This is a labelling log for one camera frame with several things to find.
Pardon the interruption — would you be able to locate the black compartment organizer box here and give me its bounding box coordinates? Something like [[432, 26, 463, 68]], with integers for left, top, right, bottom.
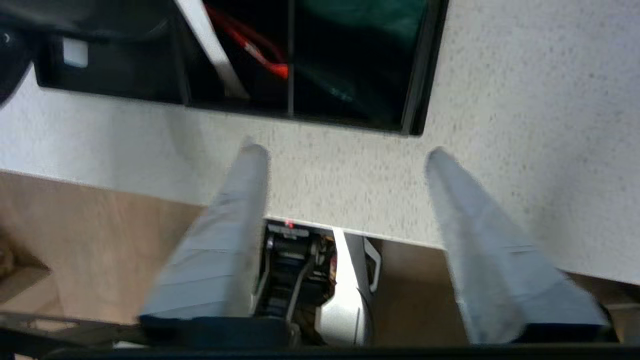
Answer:
[[172, 0, 431, 132]]

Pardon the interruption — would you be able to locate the white long paper sachet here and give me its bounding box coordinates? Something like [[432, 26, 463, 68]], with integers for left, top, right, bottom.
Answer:
[[175, 0, 251, 100]]

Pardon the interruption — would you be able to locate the white black robot base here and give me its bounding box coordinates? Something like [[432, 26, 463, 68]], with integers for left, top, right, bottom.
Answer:
[[250, 217, 383, 348]]

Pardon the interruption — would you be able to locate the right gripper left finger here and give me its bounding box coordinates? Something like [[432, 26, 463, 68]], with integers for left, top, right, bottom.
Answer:
[[140, 144, 271, 321]]

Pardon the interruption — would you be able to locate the red sachet packet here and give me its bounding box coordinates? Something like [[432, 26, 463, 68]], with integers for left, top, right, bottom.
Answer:
[[204, 4, 290, 81]]

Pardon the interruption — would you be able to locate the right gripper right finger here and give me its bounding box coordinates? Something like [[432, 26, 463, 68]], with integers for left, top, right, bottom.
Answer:
[[425, 147, 608, 346]]

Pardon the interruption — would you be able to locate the black rectangular serving tray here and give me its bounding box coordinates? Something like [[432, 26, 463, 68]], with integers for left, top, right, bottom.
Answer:
[[32, 0, 450, 137]]

